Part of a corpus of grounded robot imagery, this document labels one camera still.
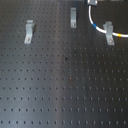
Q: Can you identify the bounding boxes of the middle grey cable clip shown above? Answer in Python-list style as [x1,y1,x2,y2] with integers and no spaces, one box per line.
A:
[70,7,77,28]

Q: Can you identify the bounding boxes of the left grey cable clip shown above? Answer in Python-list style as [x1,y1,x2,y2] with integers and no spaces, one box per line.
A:
[24,20,35,44]

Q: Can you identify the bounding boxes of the white cable with markings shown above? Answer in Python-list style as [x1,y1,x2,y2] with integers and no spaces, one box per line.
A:
[87,4,128,38]

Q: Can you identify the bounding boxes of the grey cable connector block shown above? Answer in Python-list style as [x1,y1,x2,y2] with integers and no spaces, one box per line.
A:
[87,0,98,6]

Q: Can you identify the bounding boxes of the grey cable clip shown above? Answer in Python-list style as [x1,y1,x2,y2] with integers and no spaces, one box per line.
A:
[70,7,77,28]
[24,20,35,44]
[103,21,114,45]

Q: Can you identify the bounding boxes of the right grey cable clip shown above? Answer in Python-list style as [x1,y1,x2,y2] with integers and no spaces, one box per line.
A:
[103,21,114,45]

